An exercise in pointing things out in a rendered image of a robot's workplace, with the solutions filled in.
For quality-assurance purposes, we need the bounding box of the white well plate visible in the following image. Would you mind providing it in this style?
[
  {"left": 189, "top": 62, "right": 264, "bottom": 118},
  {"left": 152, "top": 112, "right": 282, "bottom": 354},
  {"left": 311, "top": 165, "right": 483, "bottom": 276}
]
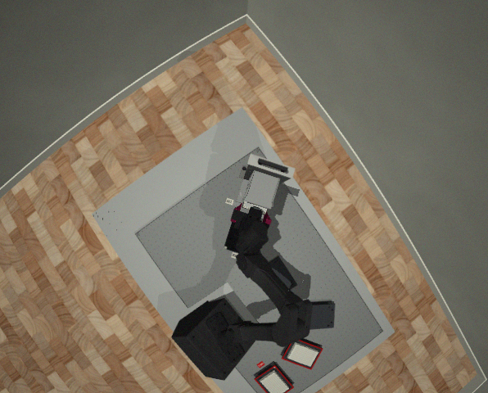
[
  {"left": 243, "top": 201, "right": 268, "bottom": 214},
  {"left": 287, "top": 342, "right": 319, "bottom": 366},
  {"left": 260, "top": 370, "right": 289, "bottom": 393}
]

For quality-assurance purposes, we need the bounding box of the grey tower with black slots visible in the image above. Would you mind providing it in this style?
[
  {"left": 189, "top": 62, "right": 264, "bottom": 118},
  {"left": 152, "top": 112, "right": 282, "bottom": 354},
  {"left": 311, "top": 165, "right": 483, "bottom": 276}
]
[{"left": 237, "top": 165, "right": 290, "bottom": 209}]

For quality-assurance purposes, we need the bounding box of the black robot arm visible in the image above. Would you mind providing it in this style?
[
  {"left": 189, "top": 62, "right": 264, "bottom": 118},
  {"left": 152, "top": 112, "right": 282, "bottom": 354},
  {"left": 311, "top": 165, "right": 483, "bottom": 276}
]
[{"left": 206, "top": 206, "right": 313, "bottom": 364}]

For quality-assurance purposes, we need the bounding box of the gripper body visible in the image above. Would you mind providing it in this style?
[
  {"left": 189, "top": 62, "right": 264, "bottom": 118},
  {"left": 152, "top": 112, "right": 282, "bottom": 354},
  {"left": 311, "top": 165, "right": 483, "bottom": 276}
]
[{"left": 231, "top": 210, "right": 269, "bottom": 235}]

